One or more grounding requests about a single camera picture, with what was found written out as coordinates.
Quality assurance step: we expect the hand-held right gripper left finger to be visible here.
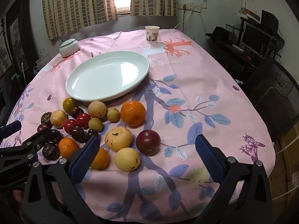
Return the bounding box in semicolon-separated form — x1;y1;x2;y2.
22;135;101;224

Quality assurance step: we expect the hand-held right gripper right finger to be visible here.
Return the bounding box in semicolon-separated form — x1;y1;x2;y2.
194;134;272;224

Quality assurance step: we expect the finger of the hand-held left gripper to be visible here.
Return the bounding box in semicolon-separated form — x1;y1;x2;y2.
0;121;22;140
0;129;54;171

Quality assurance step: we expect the dark brown mangosteen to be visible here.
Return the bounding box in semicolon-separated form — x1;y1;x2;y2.
41;112;52;125
42;142;61;161

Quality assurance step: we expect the smooth orange persimmon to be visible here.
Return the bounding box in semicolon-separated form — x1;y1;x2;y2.
90;147;110;170

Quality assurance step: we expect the small tangerine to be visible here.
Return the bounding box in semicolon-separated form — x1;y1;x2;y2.
58;137;79;158

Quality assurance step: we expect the dark red plum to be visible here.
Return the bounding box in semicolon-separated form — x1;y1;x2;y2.
136;129;161;156
50;129;63;145

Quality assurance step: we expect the dark red cherry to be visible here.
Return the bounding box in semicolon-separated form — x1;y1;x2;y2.
83;129;100;144
71;126;85;143
70;107;84;119

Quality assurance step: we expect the tan round pear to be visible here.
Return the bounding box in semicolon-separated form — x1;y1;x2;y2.
50;110;67;128

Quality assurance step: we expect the red cherry tomato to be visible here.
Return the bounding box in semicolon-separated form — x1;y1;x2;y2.
76;113;92;128
64;119;77;134

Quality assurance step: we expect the small tan longan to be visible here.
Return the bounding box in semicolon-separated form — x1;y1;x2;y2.
88;118;103;132
107;108;120;122

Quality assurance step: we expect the dark-spotted pale yellow pear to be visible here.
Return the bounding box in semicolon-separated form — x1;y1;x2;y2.
114;147;141;172

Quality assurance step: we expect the spotted tan pear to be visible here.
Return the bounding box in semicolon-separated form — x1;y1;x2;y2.
88;101;107;118

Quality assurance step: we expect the green yellow tomato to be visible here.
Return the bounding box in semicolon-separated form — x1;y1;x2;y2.
63;97;78;113

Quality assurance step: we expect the large orange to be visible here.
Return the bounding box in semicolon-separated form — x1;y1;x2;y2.
120;101;146;127

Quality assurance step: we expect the white oval plate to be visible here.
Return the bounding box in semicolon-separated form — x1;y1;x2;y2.
65;51;150;102

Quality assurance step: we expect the white stick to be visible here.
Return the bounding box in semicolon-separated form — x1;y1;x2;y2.
21;62;27;87

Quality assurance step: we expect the pink floral tablecloth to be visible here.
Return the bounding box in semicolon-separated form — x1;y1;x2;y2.
0;29;275;222

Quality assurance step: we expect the dark framed picture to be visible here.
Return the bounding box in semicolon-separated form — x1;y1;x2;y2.
6;0;39;75

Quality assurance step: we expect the pale green lidded jar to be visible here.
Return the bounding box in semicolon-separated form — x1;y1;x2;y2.
59;38;78;58

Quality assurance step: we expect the dark desk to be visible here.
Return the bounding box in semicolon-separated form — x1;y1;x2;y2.
207;34;283;75

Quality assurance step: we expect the black hat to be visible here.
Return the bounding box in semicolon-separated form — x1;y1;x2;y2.
206;26;230;41

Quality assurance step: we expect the computer monitor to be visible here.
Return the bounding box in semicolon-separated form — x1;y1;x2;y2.
241;22;274;54

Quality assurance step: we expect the printed paper cup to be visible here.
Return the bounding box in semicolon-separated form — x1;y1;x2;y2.
145;26;160;44

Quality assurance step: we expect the black speaker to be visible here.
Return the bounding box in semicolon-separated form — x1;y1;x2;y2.
260;10;279;32

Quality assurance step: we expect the white power cable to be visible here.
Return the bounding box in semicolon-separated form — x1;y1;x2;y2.
174;9;193;30

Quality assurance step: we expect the white wall power strip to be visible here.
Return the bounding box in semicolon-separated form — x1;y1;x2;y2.
178;3;202;13

